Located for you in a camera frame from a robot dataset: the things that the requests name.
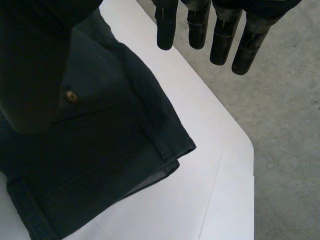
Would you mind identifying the dark blue shorts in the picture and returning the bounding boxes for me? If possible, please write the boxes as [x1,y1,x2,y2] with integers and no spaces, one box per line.
[0,9,197,240]

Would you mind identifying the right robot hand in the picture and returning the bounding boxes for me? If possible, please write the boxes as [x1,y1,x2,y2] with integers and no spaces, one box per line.
[0,0,296,137]

